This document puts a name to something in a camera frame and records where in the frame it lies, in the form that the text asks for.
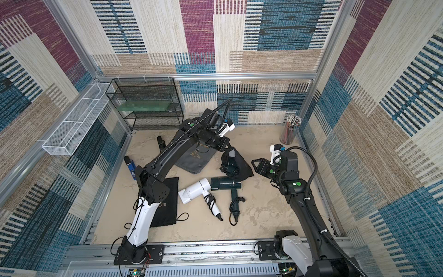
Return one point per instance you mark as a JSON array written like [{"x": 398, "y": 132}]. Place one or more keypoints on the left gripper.
[{"x": 226, "y": 142}]

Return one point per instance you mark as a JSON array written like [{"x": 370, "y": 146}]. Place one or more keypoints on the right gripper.
[{"x": 269, "y": 168}]

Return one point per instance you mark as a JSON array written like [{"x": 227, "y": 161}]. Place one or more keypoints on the black hair dryer bag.
[{"x": 234, "y": 165}]

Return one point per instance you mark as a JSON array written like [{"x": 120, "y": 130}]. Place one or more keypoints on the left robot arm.
[{"x": 150, "y": 180}]

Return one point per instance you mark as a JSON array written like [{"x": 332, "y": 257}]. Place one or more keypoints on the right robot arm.
[{"x": 322, "y": 256}]

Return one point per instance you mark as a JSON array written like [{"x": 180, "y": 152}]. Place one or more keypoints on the grey hair dryer bag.
[{"x": 196, "y": 158}]

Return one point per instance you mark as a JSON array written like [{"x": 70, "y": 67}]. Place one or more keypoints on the white hair dryer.
[{"x": 201, "y": 188}]

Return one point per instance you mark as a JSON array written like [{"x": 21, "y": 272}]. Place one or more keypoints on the striped pencil cup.
[{"x": 291, "y": 126}]

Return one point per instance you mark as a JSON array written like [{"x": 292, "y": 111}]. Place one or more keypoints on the black bag front left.
[{"x": 166, "y": 214}]

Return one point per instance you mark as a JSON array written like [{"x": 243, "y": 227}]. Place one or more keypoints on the green tray on shelf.
[{"x": 144, "y": 105}]

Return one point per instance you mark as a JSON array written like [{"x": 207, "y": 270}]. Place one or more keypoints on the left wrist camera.
[{"x": 226, "y": 127}]

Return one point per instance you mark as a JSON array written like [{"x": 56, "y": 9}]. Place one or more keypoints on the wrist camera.
[
  {"x": 226, "y": 127},
  {"x": 276, "y": 150}
]

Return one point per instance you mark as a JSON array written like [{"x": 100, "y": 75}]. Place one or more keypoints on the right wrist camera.
[{"x": 276, "y": 150}]

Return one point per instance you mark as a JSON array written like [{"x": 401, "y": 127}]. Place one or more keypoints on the black wire mesh shelf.
[{"x": 121, "y": 90}]

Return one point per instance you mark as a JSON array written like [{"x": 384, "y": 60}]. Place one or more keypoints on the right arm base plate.
[{"x": 266, "y": 251}]

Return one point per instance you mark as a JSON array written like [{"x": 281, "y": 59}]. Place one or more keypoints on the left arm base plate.
[{"x": 152, "y": 254}]

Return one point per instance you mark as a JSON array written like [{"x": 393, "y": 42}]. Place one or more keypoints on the white wire mesh basket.
[{"x": 67, "y": 137}]

